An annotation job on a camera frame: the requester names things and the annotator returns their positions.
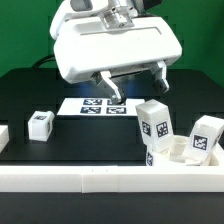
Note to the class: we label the white marker sheet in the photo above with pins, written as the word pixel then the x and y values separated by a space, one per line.
pixel 97 107

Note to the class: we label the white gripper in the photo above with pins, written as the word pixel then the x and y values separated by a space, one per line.
pixel 113 37

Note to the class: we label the white fence left wall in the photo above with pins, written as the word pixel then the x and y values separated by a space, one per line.
pixel 4 136

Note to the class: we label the white round stool seat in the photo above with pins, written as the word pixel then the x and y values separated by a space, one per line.
pixel 174 157

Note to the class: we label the white fence front wall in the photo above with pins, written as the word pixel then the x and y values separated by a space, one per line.
pixel 112 179

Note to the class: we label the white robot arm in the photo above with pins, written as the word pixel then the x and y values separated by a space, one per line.
pixel 101 39

